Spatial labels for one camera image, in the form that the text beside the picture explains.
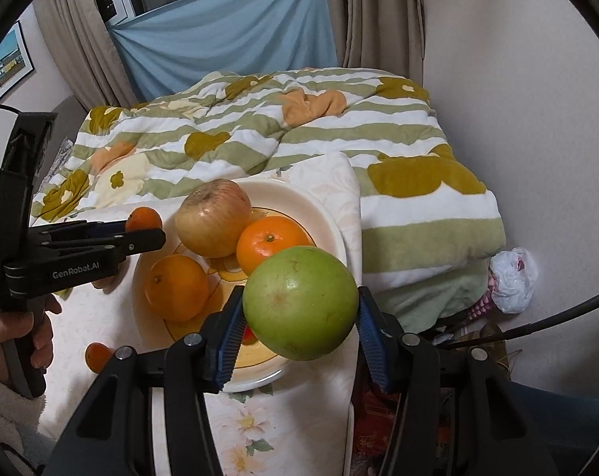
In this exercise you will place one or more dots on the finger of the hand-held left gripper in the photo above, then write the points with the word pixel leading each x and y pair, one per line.
pixel 81 228
pixel 140 242

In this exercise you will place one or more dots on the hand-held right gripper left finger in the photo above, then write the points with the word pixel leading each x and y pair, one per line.
pixel 230 342

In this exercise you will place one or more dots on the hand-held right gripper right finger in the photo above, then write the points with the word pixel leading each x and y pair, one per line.
pixel 371 342

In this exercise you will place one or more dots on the red cherry tomato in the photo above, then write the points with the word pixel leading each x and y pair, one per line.
pixel 250 334

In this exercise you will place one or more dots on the small mandarin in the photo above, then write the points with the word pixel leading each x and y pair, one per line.
pixel 145 218
pixel 99 357

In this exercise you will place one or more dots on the large orange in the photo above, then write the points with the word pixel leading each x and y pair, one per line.
pixel 175 287

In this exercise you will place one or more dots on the yellow-red apple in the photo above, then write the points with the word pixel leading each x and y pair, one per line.
pixel 212 218

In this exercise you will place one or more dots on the green apple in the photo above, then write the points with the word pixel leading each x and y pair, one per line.
pixel 299 302

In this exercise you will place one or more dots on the yellow cartoon plate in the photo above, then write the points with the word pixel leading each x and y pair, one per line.
pixel 289 203

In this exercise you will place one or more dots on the person's left forearm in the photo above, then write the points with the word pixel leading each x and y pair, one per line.
pixel 2 411

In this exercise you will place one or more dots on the person's left hand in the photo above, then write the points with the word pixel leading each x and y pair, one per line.
pixel 41 342

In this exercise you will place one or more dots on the plain green blanket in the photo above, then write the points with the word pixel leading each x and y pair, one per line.
pixel 428 297

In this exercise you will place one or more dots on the grey patterned pillow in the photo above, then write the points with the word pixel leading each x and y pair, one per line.
pixel 59 156

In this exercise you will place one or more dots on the pink patterned bag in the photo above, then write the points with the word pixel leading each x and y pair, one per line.
pixel 479 307

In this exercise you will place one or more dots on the grey padded headboard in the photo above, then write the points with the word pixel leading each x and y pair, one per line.
pixel 69 114

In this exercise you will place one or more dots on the white plastic bag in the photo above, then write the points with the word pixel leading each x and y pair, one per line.
pixel 512 280

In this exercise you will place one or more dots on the white floral tablecloth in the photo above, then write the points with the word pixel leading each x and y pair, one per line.
pixel 319 183

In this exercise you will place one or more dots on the beige curtain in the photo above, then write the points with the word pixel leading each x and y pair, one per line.
pixel 76 34
pixel 378 15

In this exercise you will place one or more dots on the green striped floral blanket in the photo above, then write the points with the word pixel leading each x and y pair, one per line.
pixel 329 134

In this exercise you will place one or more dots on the blue window cloth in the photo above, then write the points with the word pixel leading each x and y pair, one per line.
pixel 230 34

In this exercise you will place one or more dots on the wall poster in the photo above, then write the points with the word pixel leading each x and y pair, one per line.
pixel 4 64

